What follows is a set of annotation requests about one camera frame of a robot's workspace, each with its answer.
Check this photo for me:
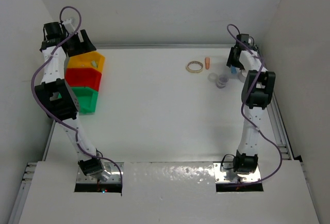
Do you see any blue eraser cap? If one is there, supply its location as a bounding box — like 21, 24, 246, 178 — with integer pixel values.
230, 66, 237, 74

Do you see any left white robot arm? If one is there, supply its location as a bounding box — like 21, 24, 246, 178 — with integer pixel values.
31, 22, 108, 181

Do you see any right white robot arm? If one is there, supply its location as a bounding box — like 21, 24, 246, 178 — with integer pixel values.
227, 34, 276, 174

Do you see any grey tape roll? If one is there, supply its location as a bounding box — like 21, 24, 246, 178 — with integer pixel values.
238, 70, 248, 83

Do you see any yellow plastic bin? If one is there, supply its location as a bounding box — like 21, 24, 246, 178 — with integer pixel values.
67, 51, 105, 73

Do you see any orange eraser cap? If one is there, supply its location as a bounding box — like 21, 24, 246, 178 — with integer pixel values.
204, 57, 210, 70

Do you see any red plastic bin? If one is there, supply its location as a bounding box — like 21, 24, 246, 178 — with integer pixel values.
65, 68, 102, 91

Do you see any beige tape roll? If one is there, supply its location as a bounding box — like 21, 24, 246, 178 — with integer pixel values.
186, 61, 204, 73

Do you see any green plastic bin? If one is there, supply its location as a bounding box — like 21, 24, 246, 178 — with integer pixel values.
72, 87, 98, 114

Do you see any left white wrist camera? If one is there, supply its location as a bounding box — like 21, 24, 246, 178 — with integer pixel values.
62, 18, 76, 34

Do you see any back aluminium frame rail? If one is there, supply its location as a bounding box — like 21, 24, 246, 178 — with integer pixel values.
95, 44, 234, 50

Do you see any aluminium frame rail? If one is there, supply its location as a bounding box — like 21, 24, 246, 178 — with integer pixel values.
8, 163, 37, 224
251, 45, 293, 161
95, 44, 234, 50

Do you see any right aluminium frame rail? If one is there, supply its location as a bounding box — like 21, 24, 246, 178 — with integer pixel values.
251, 45, 293, 161

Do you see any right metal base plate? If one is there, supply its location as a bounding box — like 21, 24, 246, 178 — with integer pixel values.
213, 162, 261, 184

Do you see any metal base plate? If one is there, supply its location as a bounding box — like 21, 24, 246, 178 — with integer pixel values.
213, 162, 261, 184
76, 162, 124, 184

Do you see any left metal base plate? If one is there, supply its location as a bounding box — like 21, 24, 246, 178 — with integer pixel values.
76, 162, 124, 184

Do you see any left aluminium frame rail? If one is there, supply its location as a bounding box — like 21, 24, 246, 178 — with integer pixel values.
8, 163, 37, 224

